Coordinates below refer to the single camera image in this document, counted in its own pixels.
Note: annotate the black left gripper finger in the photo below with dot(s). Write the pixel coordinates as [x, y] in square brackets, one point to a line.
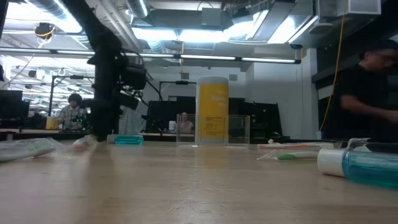
[106, 123]

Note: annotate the teal mouthwash bottle white cap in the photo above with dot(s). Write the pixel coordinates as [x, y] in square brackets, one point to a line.
[367, 168]
[129, 139]

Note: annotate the green toothbrush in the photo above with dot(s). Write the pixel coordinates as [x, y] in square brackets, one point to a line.
[25, 150]
[298, 154]

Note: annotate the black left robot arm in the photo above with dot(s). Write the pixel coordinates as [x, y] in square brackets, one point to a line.
[81, 12]

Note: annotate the grey hanging cloth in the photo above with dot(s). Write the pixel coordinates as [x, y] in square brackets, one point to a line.
[132, 119]

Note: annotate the person at wooden workbench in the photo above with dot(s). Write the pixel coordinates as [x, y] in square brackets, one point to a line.
[73, 112]

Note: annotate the yellow cup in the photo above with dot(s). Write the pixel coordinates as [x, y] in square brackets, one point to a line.
[51, 123]

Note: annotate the black partition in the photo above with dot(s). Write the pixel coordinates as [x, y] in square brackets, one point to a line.
[161, 112]

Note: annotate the white cup with blue label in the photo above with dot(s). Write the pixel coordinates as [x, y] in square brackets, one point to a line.
[172, 125]

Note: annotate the wooden workbench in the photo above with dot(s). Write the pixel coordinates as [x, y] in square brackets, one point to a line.
[31, 131]

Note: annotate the person behind black partition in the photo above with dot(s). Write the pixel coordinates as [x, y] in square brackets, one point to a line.
[186, 123]

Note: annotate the black monitor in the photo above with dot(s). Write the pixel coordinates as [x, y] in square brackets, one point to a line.
[11, 104]

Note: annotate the long white light bar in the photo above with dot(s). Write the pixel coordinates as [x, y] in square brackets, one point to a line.
[205, 57]

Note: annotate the white and yellow canister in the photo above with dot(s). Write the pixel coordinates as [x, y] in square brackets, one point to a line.
[213, 105]

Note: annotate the clear acrylic organizer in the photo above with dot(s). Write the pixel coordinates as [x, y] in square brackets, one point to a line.
[239, 132]

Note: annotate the person beside the table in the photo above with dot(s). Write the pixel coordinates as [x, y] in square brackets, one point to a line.
[357, 93]

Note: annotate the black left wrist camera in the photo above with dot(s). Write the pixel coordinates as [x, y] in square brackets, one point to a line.
[135, 77]

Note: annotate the black background rig frame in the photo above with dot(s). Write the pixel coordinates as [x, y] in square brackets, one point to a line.
[50, 93]
[182, 82]

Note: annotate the black aluminium table frame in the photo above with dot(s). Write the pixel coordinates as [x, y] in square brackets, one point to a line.
[46, 136]

